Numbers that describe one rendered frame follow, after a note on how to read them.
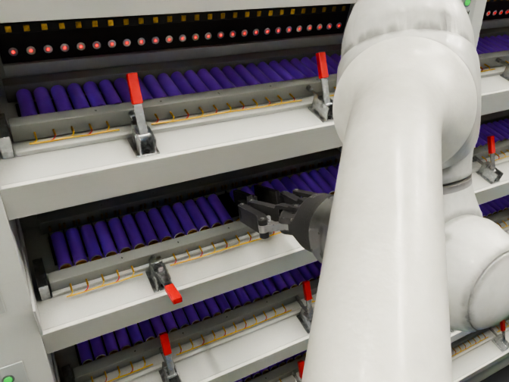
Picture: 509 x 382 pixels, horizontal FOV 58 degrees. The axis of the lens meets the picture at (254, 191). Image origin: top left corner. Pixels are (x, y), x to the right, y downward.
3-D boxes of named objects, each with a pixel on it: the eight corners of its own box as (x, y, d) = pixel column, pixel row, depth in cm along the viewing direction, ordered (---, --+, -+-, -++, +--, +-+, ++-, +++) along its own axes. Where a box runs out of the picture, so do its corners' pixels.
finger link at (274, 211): (307, 233, 59) (298, 236, 58) (254, 219, 68) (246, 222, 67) (304, 204, 58) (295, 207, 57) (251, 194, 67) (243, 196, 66)
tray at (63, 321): (398, 233, 84) (416, 195, 78) (47, 355, 59) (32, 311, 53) (335, 168, 97) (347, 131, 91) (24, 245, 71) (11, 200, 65)
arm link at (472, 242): (409, 271, 52) (404, 158, 49) (548, 328, 38) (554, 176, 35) (332, 302, 47) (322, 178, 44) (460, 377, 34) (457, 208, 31)
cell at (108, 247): (107, 227, 70) (118, 258, 66) (95, 230, 69) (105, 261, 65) (105, 219, 69) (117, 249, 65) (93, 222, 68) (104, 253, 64)
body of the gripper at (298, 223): (362, 189, 55) (316, 180, 63) (303, 206, 51) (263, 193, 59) (366, 248, 56) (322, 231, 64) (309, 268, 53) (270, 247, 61)
